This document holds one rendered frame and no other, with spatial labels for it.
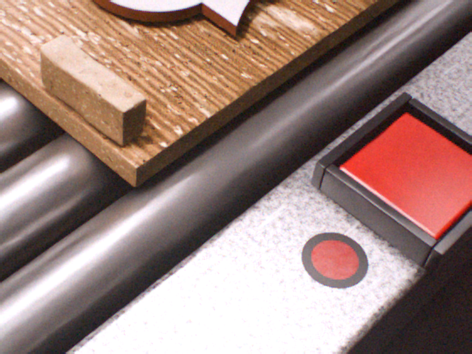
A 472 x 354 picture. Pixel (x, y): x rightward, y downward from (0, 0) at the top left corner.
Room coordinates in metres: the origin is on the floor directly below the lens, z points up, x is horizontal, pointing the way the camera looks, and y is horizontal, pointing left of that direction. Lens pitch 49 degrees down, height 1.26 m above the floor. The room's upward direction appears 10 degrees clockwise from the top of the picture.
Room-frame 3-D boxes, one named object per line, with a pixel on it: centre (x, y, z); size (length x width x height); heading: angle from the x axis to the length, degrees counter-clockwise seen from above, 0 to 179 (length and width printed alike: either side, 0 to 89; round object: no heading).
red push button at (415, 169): (0.31, -0.09, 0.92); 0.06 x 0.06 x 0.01; 55
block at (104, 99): (0.31, 0.07, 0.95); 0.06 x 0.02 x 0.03; 56
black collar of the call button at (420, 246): (0.31, -0.09, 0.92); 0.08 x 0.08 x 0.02; 55
